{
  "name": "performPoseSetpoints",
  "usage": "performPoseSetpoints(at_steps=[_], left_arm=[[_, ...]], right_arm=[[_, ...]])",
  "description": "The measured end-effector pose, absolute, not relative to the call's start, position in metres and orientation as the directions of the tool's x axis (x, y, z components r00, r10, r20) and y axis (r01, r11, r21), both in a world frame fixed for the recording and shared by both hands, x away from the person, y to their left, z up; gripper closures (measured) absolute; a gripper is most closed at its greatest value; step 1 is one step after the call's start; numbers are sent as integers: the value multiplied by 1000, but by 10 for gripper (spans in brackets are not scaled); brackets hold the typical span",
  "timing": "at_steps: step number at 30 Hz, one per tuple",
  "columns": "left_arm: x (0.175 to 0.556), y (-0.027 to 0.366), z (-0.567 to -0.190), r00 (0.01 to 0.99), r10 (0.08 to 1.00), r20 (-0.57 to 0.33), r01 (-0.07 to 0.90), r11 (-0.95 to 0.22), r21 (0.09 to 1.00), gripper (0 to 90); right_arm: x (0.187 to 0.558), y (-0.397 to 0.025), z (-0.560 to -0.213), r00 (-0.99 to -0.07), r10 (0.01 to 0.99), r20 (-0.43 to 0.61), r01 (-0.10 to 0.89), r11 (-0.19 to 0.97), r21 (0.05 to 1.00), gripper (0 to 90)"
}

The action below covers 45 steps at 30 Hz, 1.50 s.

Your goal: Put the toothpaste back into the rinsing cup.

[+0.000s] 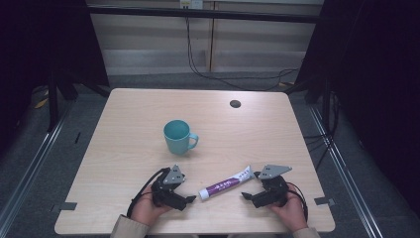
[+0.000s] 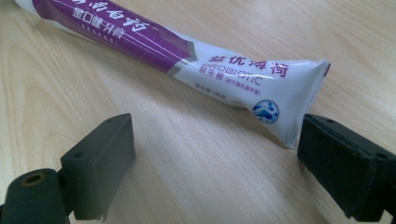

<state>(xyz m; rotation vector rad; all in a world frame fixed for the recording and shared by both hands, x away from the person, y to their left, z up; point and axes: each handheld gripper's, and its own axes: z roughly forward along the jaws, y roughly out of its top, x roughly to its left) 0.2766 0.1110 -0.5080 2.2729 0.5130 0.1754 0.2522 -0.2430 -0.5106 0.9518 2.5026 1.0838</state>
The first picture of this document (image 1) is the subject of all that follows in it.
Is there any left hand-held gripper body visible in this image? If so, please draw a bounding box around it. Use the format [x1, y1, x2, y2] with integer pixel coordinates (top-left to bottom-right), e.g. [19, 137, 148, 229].
[151, 164, 189, 212]

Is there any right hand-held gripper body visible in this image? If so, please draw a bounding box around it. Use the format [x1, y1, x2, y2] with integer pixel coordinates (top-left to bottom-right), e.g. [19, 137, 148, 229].
[252, 164, 293, 209]

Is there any white purple toothpaste tube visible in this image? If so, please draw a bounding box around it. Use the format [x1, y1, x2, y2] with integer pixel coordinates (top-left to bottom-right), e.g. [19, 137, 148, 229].
[197, 165, 256, 201]

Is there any teal cup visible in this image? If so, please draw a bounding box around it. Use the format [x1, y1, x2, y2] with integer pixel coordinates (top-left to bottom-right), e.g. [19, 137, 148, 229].
[162, 119, 200, 157]

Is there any person's left hand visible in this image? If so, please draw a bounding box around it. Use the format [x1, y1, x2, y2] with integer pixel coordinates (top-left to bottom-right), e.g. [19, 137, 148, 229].
[130, 185, 173, 228]

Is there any person's right hand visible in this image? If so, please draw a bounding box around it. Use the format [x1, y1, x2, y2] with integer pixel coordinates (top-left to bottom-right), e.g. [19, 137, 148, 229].
[268, 183, 309, 233]

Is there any grey tape strip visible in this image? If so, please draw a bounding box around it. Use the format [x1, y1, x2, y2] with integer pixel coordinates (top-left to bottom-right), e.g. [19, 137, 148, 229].
[50, 201, 78, 213]
[313, 196, 336, 206]

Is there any black metal stand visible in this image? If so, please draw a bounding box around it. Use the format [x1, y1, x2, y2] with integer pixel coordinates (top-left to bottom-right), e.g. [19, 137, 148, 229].
[285, 77, 342, 135]
[46, 67, 112, 133]

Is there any dark curtain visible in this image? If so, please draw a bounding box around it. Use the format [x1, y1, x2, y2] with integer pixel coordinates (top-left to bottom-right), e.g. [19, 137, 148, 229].
[295, 0, 420, 217]
[0, 0, 111, 157]

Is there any yellow floor tape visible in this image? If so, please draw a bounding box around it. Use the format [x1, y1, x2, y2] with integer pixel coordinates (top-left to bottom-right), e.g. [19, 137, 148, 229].
[32, 88, 50, 110]

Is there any black horizontal bar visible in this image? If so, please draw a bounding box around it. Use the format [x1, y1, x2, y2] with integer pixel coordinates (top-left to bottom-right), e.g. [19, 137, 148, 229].
[86, 5, 325, 25]

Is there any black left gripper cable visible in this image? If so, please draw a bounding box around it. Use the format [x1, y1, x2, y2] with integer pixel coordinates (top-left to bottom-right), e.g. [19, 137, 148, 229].
[126, 167, 171, 219]

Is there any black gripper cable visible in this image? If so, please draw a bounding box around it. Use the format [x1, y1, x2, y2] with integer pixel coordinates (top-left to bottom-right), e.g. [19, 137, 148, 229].
[286, 180, 310, 223]
[126, 167, 171, 219]

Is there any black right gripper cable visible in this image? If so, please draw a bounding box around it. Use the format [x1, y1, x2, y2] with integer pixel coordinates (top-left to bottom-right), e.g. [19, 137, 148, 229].
[286, 180, 310, 223]

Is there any black floor cables bundle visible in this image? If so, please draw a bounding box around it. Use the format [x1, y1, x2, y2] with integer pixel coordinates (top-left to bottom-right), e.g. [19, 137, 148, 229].
[302, 92, 342, 172]

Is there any metal floor rail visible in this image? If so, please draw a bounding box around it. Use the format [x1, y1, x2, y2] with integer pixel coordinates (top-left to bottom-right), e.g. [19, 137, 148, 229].
[0, 98, 75, 229]
[308, 105, 384, 238]

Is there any long black wall cable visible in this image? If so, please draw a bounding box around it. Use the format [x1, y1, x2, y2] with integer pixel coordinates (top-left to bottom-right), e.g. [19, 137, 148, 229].
[183, 16, 300, 92]

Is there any white wall power outlet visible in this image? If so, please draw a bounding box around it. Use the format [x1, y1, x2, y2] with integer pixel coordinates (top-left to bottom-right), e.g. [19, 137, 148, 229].
[179, 0, 204, 10]

